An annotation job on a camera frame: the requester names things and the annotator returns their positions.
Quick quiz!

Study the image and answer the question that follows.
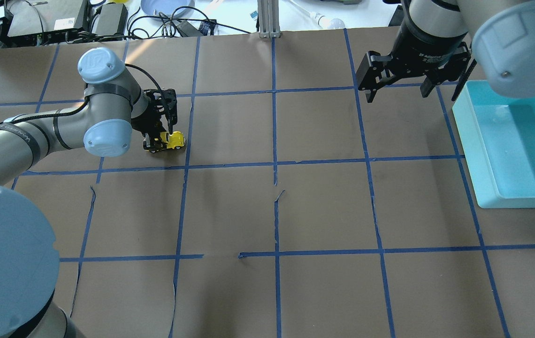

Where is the yellow beetle toy car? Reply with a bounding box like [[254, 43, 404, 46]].
[[153, 131, 186, 152]]

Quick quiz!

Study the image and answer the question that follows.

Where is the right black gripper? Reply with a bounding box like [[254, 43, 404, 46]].
[[356, 19, 471, 103]]

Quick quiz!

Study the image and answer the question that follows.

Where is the grey control box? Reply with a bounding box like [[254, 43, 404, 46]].
[[7, 0, 92, 37]]

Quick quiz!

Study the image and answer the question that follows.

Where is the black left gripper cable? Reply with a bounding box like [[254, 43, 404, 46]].
[[0, 63, 174, 141]]

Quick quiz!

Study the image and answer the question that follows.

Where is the aluminium frame post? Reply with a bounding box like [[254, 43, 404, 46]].
[[257, 0, 281, 38]]

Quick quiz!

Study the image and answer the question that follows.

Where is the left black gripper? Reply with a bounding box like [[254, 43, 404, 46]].
[[131, 89, 178, 153]]

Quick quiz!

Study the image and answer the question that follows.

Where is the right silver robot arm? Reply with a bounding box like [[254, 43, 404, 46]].
[[355, 0, 535, 102]]

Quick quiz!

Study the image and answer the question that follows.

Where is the light blue plastic bin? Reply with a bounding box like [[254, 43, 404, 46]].
[[452, 80, 535, 209]]

